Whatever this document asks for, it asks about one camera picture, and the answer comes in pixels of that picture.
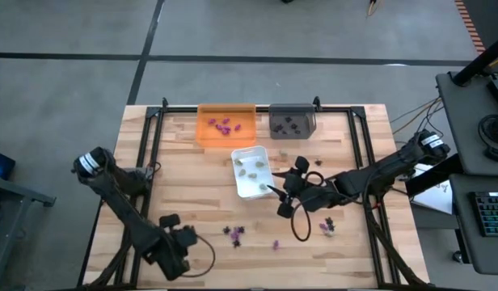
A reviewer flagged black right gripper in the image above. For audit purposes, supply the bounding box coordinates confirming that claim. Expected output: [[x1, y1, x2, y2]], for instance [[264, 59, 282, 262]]
[[267, 155, 343, 220]]

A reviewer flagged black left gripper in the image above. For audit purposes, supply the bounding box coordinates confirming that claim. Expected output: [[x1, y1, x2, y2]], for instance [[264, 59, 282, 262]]
[[146, 213, 198, 282]]

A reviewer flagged white plastic bin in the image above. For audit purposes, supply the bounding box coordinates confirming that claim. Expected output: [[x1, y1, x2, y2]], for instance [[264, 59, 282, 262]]
[[230, 145, 276, 201]]

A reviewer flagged orange translucent plastic bin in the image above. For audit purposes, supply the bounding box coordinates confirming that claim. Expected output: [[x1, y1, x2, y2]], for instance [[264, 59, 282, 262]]
[[195, 103, 258, 149]]

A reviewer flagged grey translucent plastic bin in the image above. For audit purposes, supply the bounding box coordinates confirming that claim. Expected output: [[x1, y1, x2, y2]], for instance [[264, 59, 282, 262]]
[[268, 103, 318, 141]]

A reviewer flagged black support bar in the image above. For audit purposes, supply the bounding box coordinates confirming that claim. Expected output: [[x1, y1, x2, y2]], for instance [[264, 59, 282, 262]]
[[405, 155, 464, 199]]

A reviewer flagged grey metal cart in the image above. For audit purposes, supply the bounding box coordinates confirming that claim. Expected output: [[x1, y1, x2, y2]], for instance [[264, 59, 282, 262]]
[[0, 175, 57, 291]]

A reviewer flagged white paper sheet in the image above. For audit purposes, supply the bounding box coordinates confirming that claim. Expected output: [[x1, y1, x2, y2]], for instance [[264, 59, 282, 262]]
[[410, 163, 454, 216]]

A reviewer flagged black box with blue light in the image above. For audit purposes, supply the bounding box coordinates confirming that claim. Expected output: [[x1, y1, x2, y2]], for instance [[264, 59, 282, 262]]
[[0, 148, 16, 181]]

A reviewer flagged dark grey desk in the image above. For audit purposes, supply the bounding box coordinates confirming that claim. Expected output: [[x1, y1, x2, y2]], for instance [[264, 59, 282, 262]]
[[435, 70, 498, 178], [450, 174, 498, 276]]

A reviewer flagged black backlit keyboard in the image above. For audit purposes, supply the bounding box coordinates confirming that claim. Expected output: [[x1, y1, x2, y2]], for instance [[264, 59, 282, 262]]
[[471, 192, 498, 238]]

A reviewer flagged black round monitor base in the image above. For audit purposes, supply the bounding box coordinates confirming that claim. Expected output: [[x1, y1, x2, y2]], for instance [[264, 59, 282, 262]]
[[477, 114, 498, 162]]

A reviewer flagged orange striped edge strip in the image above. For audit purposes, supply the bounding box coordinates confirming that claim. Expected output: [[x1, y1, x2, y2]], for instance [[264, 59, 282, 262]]
[[454, 0, 487, 55]]

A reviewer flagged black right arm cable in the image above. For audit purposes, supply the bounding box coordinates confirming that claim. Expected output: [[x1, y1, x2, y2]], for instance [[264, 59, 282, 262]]
[[289, 170, 326, 243]]

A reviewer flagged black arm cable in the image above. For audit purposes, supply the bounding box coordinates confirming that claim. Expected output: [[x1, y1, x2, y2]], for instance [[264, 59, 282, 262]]
[[289, 170, 326, 243], [179, 233, 217, 279]]

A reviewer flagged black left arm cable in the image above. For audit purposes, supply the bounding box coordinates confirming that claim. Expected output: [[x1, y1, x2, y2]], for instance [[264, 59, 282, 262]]
[[179, 233, 217, 279]]

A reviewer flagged tan floor cable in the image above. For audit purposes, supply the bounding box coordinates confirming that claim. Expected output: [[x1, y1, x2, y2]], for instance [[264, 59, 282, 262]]
[[392, 98, 442, 137]]

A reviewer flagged black floor cable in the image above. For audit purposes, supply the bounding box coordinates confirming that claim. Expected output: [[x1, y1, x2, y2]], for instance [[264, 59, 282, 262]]
[[394, 99, 446, 142]]

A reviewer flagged black slanted post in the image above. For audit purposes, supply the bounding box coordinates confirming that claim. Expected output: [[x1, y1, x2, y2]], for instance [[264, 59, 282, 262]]
[[452, 31, 498, 87]]

